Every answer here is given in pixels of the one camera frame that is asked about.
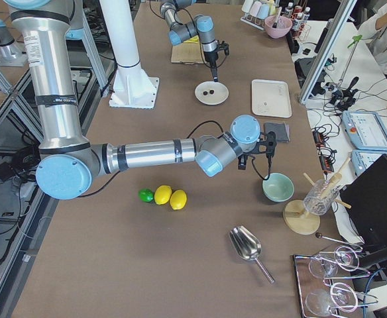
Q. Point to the cream round plate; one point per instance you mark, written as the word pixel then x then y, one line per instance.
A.
pixel 221 93

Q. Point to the clear textured glass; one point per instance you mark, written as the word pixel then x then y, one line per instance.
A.
pixel 320 198

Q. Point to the black monitor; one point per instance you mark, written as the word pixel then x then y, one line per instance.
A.
pixel 367 196

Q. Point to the wooden cup stand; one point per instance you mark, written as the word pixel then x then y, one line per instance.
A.
pixel 303 222

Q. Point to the grey folded cloth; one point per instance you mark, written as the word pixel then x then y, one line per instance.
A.
pixel 281 130

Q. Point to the green lime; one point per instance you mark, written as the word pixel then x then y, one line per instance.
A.
pixel 146 195

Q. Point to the cup rack with cups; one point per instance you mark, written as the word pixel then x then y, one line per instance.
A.
pixel 255 12

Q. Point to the yellow lemon outer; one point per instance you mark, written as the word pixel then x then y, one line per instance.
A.
pixel 178 200

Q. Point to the yellow lemon near lime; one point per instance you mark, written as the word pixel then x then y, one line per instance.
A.
pixel 162 194

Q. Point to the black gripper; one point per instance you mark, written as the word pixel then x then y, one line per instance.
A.
pixel 211 57
pixel 243 160

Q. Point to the wine glass rack tray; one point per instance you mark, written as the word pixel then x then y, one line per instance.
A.
pixel 334 283

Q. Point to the steel scoop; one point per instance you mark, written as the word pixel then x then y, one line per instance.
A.
pixel 248 247

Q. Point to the pale green bowl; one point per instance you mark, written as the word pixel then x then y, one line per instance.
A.
pixel 278 187

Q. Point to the wooden cutting board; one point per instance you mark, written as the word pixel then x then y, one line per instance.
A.
pixel 189 52

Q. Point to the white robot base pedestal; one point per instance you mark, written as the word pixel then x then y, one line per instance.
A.
pixel 132 87

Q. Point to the teach pendant tablet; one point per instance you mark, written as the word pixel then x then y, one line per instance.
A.
pixel 365 130

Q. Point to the cream rectangular tray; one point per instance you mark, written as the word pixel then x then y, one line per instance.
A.
pixel 270 98

